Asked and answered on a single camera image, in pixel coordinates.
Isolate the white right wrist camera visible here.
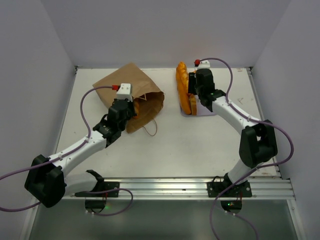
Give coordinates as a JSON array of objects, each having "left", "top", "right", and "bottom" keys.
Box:
[{"left": 194, "top": 59, "right": 211, "bottom": 71}]

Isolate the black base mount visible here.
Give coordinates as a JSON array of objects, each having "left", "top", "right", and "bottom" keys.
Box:
[
  {"left": 206, "top": 173, "right": 253, "bottom": 214},
  {"left": 74, "top": 181, "right": 120, "bottom": 213}
]

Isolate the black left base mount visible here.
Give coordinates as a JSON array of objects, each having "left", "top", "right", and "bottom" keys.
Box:
[{"left": 74, "top": 181, "right": 120, "bottom": 213}]

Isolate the lilac plastic tray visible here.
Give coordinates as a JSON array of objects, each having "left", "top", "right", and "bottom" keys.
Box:
[{"left": 179, "top": 72, "right": 217, "bottom": 118}]

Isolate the beige fake bread slice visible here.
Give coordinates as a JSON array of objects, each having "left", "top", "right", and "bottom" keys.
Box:
[{"left": 189, "top": 94, "right": 197, "bottom": 116}]

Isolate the aluminium mounting rail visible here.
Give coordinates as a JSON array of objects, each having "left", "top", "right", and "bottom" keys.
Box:
[{"left": 63, "top": 177, "right": 295, "bottom": 200}]

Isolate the orange fake baguette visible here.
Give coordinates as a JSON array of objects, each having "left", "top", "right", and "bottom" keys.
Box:
[{"left": 176, "top": 78, "right": 192, "bottom": 115}]

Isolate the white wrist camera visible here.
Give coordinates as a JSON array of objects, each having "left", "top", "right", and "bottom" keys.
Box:
[
  {"left": 111, "top": 83, "right": 133, "bottom": 102},
  {"left": 194, "top": 59, "right": 211, "bottom": 71}
]

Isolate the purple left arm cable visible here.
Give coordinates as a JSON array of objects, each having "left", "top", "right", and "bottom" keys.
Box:
[{"left": 0, "top": 84, "right": 135, "bottom": 217}]

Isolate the small orange fake bread roll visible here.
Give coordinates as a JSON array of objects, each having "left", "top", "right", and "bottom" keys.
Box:
[{"left": 132, "top": 99, "right": 140, "bottom": 119}]

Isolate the brown paper bag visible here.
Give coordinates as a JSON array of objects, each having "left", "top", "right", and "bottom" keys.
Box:
[{"left": 92, "top": 63, "right": 165, "bottom": 134}]

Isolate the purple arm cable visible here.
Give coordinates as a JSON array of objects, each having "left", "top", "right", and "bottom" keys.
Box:
[
  {"left": 0, "top": 84, "right": 135, "bottom": 217},
  {"left": 201, "top": 57, "right": 295, "bottom": 240}
]

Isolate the orange fake bread loaf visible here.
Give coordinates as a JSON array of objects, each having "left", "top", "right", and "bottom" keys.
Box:
[{"left": 176, "top": 61, "right": 190, "bottom": 96}]

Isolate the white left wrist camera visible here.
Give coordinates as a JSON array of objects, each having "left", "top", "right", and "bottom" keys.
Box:
[{"left": 111, "top": 83, "right": 133, "bottom": 102}]

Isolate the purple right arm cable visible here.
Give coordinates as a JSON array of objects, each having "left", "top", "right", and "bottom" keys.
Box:
[{"left": 201, "top": 57, "right": 295, "bottom": 240}]

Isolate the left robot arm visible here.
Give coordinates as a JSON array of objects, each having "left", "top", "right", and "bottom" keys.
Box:
[{"left": 24, "top": 99, "right": 136, "bottom": 208}]

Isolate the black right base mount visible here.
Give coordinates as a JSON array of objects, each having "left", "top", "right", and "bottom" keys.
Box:
[{"left": 206, "top": 173, "right": 253, "bottom": 214}]

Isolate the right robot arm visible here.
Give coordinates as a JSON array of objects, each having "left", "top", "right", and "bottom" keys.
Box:
[{"left": 188, "top": 68, "right": 278, "bottom": 197}]

